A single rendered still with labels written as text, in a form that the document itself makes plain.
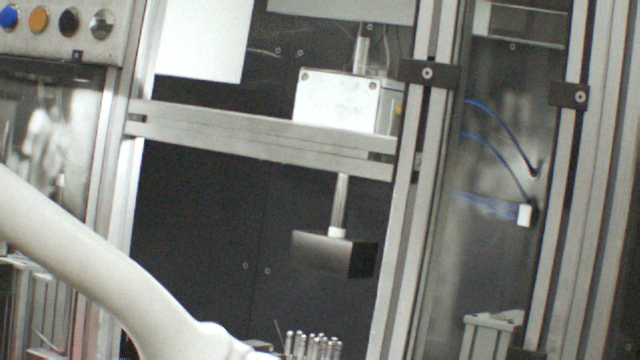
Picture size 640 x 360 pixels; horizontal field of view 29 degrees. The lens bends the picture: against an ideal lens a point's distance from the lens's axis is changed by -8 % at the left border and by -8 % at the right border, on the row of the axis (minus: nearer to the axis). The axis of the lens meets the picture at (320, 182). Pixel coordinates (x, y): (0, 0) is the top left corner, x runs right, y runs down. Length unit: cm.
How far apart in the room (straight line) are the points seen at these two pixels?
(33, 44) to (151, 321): 62
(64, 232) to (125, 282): 7
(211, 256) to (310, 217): 19
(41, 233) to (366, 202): 80
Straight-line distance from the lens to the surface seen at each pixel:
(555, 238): 125
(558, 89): 125
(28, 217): 114
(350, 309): 186
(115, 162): 155
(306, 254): 160
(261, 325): 194
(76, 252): 113
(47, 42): 164
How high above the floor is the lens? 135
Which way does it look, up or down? 3 degrees down
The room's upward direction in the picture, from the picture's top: 9 degrees clockwise
